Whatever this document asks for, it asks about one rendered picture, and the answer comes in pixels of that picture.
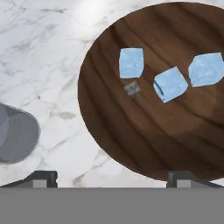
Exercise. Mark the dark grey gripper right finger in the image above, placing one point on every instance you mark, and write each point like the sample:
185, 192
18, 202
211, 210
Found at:
181, 176

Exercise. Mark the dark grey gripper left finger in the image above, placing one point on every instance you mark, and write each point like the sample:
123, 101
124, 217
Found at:
43, 176

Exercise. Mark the grey glass of water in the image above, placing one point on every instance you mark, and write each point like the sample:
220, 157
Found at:
14, 137

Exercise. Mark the brown wooden bowl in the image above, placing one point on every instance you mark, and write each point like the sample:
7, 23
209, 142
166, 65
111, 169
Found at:
140, 128

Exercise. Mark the pale blue ice cube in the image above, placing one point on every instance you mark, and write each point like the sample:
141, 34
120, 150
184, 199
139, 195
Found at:
170, 84
131, 62
206, 69

